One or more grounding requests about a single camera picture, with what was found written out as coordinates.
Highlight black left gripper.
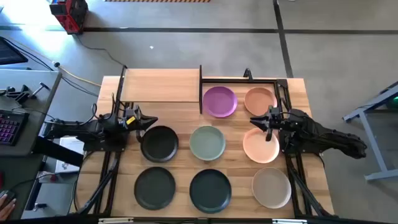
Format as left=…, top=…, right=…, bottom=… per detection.
left=122, top=105, right=159, bottom=133

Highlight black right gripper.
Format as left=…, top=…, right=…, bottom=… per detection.
left=250, top=112, right=283, bottom=134

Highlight peach plate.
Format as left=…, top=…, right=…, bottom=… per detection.
left=243, top=127, right=280, bottom=164

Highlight black plate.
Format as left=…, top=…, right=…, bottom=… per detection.
left=140, top=125, right=180, bottom=163

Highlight purple plate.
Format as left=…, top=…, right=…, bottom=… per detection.
left=202, top=86, right=238, bottom=118

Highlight sage green plate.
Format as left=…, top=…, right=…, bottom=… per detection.
left=189, top=125, right=226, bottom=162

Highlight dark green plate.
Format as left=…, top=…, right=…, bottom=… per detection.
left=134, top=166, right=177, bottom=211

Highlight dark teal plate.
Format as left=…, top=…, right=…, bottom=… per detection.
left=189, top=169, right=233, bottom=215

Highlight beige plate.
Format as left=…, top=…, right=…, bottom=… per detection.
left=251, top=167, right=292, bottom=210

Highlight white box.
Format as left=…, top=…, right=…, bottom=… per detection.
left=54, top=136, right=85, bottom=174

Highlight black diagonal beam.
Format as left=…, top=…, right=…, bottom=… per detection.
left=32, top=136, right=85, bottom=168

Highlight grey desk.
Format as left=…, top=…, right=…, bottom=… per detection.
left=0, top=68, right=63, bottom=221

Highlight black desk clamp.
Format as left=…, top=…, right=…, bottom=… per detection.
left=0, top=82, right=51, bottom=105

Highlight red and black tool case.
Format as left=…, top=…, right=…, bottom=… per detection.
left=49, top=0, right=89, bottom=35

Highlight backlit keyboard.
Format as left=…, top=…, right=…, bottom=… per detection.
left=0, top=108, right=30, bottom=147

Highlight computer monitor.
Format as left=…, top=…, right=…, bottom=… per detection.
left=0, top=36, right=29, bottom=66

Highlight black computer mouse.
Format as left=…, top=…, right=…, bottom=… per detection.
left=0, top=189, right=16, bottom=203

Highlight person's hand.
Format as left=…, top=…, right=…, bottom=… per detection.
left=0, top=193, right=17, bottom=221

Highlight black aluminium frame rails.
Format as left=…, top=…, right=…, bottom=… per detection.
left=70, top=99, right=134, bottom=217
left=201, top=77, right=335, bottom=218

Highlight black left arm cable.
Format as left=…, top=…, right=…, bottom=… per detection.
left=46, top=102, right=100, bottom=125

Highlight black desk cable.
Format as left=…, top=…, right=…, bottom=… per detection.
left=1, top=36, right=100, bottom=98

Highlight yellow cable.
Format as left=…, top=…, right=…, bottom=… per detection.
left=52, top=61, right=103, bottom=87

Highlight black floor cable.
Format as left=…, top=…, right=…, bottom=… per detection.
left=75, top=33, right=126, bottom=67

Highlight silver bracket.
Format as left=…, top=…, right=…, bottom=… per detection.
left=98, top=217, right=134, bottom=224
left=272, top=218, right=308, bottom=224

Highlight grey metal table frame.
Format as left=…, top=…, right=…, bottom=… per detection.
left=342, top=80, right=398, bottom=182

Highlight black frame crossbar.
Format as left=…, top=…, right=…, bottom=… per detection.
left=0, top=213, right=398, bottom=224

